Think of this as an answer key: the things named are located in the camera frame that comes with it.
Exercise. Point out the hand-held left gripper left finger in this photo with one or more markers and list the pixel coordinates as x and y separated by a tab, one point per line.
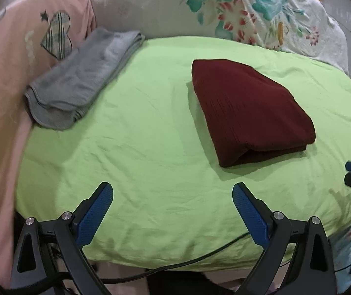
97	212

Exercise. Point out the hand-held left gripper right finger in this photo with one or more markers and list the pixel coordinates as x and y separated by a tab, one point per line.
249	212

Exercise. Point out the maroon knit garment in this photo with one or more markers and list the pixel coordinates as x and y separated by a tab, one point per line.
249	110

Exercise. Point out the green bed sheet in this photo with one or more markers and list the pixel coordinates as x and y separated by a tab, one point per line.
147	159

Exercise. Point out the grey folded cloth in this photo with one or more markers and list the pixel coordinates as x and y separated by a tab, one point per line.
77	80

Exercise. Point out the pink heart print blanket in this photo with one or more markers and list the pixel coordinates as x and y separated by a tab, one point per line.
3	98

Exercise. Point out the floral white blanket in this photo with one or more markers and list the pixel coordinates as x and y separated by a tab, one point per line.
163	12

